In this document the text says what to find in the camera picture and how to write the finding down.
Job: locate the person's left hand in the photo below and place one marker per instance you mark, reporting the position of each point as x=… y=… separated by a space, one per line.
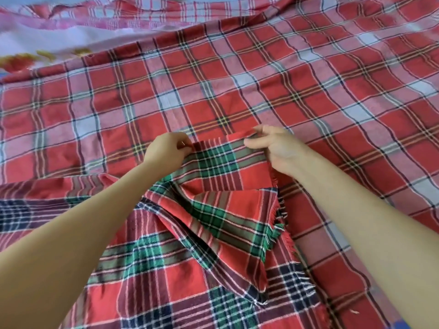
x=168 y=154

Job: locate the person's right hand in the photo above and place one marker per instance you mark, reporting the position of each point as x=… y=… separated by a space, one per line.
x=281 y=148

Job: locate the red white plaid cloth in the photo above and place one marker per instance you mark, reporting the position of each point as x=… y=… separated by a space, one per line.
x=329 y=85

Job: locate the red green plaid cloth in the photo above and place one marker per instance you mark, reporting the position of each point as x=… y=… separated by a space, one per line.
x=219 y=222

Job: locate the person's right forearm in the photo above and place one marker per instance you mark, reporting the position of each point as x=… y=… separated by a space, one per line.
x=370 y=229

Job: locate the person's left forearm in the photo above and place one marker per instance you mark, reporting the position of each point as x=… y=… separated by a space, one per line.
x=68 y=250

